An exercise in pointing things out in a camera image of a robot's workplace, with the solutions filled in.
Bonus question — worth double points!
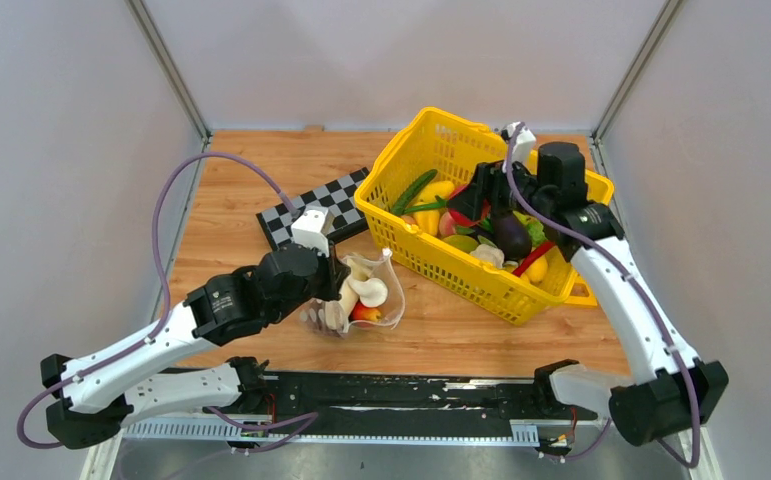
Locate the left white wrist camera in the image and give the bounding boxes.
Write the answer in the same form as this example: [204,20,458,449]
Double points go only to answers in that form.
[291,206,333,257]

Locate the green lettuce head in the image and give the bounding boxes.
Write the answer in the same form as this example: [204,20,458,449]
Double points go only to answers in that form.
[525,219,547,249]

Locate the yellow plastic basket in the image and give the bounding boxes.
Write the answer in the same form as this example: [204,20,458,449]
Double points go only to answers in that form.
[354,107,597,325]

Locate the yellow lemon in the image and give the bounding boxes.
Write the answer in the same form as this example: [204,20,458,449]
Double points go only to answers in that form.
[522,256,549,285]

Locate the green cucumber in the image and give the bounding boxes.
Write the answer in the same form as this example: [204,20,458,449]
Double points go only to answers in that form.
[390,169,438,216]

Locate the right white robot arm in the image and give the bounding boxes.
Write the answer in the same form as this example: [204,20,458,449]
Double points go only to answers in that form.
[448,142,729,446]

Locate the green bean pods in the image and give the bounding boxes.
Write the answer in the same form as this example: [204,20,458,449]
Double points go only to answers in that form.
[403,198,447,215]

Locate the purple eggplant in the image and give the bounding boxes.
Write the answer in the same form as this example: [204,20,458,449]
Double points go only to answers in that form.
[491,212,533,260]

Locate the red chili pepper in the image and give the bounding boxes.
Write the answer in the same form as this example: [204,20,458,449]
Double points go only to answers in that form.
[512,240,555,277]

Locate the black grey chessboard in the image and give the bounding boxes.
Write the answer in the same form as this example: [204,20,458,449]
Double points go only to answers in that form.
[256,166,372,252]

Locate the red apple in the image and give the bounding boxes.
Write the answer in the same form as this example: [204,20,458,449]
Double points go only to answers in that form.
[446,184,491,226]

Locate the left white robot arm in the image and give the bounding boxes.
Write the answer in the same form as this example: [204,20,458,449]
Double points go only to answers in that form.
[41,244,350,449]

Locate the white garlic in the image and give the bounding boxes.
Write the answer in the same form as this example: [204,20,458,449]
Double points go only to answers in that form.
[469,244,505,268]

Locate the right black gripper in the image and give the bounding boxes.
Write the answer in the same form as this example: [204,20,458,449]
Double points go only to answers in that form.
[448,155,552,222]

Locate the clear polka dot zip bag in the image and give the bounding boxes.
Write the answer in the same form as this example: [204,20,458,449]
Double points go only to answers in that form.
[299,248,406,337]

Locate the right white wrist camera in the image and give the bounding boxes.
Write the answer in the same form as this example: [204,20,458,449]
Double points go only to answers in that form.
[501,122,537,166]

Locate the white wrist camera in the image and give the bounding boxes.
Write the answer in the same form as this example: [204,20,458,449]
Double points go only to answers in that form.
[291,206,333,257]
[501,122,537,166]

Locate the white oyster mushroom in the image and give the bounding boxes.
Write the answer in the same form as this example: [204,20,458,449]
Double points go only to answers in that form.
[345,257,389,307]

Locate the yellow bell pepper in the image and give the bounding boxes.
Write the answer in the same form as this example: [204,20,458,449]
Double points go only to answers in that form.
[410,180,455,237]

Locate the pink peach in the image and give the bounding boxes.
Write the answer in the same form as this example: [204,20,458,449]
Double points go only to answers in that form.
[438,211,458,239]

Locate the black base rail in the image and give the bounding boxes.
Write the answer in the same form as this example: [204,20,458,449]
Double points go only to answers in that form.
[202,370,582,440]

